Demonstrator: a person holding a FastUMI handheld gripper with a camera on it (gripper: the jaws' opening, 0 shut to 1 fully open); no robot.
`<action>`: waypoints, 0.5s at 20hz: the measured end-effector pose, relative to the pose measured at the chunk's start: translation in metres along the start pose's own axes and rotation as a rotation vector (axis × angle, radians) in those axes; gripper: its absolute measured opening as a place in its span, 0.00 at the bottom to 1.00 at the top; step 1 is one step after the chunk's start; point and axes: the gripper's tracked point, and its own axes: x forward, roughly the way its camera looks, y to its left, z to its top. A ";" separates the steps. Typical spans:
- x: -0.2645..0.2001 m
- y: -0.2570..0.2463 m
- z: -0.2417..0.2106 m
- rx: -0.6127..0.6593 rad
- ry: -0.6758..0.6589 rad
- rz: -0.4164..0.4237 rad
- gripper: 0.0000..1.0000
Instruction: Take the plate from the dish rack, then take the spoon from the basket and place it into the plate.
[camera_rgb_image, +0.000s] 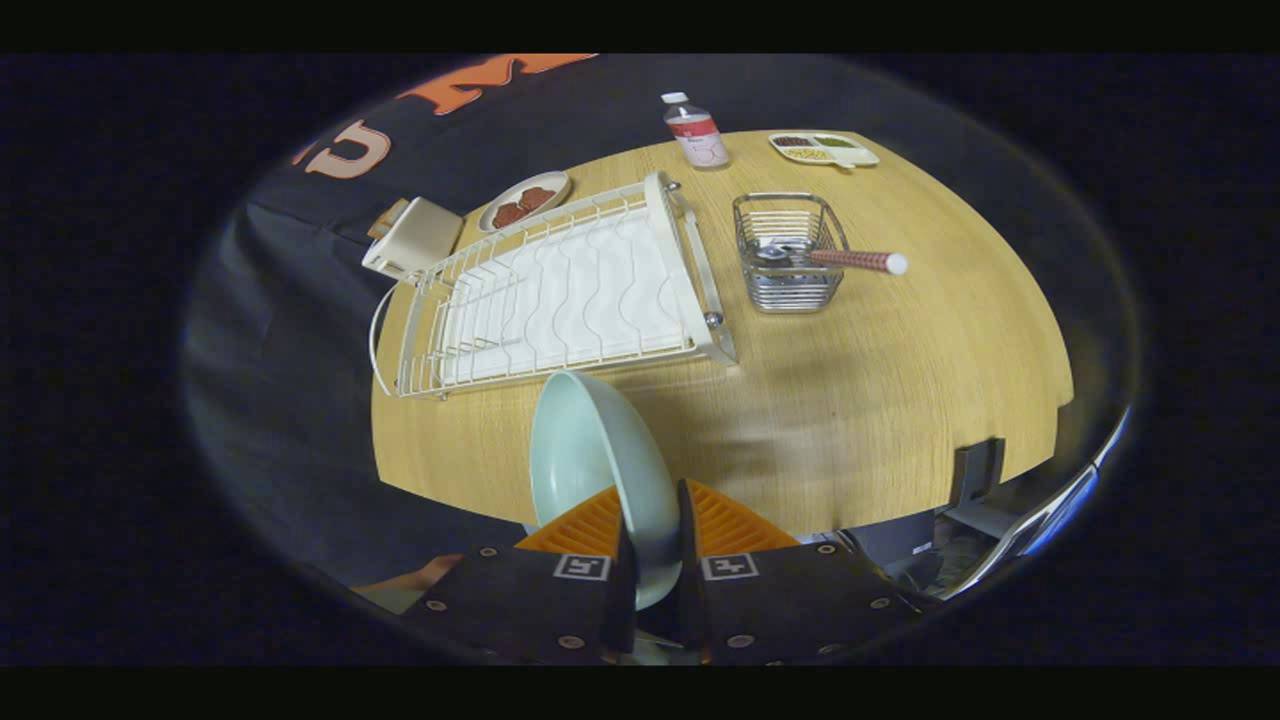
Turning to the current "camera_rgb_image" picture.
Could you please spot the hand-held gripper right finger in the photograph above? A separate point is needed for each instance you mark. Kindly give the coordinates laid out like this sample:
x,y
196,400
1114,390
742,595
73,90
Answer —
x,y
790,600

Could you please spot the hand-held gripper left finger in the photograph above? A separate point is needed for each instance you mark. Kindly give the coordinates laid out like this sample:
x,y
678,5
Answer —
x,y
520,600

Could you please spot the light green plate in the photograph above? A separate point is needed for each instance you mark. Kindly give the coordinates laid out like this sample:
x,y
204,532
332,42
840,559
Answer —
x,y
595,450

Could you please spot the white oval plate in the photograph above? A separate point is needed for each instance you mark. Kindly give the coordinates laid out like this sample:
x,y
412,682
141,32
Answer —
x,y
490,222

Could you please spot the black table edge clamp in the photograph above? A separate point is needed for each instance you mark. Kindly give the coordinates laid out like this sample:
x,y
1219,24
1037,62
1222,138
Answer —
x,y
978,470

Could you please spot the white toaster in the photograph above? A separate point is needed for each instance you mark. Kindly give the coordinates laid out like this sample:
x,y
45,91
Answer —
x,y
425,235

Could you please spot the brown cookie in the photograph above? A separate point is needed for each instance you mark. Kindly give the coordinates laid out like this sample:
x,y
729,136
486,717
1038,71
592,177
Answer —
x,y
508,213
537,197

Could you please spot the toast bread slice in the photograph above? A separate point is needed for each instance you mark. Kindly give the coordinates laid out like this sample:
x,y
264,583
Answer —
x,y
385,220

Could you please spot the white divided tray with beans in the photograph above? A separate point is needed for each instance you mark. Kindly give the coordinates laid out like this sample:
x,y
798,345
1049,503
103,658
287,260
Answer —
x,y
822,150

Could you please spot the clear plastic bottle red label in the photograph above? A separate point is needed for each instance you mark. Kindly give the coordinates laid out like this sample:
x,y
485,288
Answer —
x,y
698,135

